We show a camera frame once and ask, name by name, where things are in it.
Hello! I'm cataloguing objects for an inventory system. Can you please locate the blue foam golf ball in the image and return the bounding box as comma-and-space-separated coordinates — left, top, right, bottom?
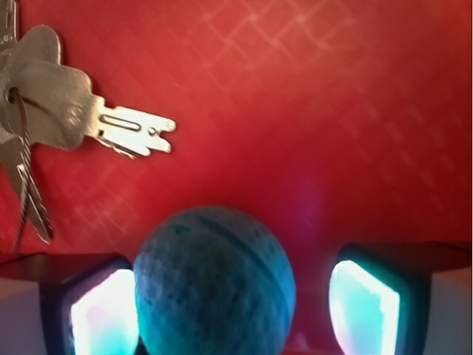
134, 206, 296, 354

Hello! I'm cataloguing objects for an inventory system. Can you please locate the orange plastic tray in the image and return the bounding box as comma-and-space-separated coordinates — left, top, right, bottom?
18, 1, 472, 354

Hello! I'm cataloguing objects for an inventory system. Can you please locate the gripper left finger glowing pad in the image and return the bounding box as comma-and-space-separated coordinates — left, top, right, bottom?
1, 254, 139, 354

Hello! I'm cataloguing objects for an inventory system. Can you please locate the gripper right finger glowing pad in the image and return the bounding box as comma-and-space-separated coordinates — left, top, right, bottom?
329, 241, 472, 354

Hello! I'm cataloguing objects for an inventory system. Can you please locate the silver key bunch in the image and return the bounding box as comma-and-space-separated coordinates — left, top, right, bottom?
1, 1, 177, 248

